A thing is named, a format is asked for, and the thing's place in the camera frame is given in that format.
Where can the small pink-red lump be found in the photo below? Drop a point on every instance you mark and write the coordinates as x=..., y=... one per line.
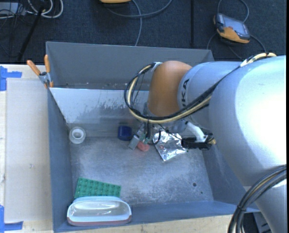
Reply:
x=144, y=147

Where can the dark blue cup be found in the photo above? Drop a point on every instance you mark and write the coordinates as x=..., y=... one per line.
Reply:
x=124, y=133

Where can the grey metal bin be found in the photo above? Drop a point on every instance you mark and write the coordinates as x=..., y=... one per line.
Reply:
x=139, y=171

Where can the silver foil packet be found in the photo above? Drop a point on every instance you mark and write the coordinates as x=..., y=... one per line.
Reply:
x=170, y=147

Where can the green studded flat plate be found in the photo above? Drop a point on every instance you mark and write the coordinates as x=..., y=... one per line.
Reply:
x=96, y=188

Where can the white and clear oval container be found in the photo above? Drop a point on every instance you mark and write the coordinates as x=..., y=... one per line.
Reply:
x=98, y=211

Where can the pale wood board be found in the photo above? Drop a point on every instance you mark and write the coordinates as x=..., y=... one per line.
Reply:
x=25, y=142

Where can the black cylinder on white bracket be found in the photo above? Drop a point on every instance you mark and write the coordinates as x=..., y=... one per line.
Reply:
x=195, y=142

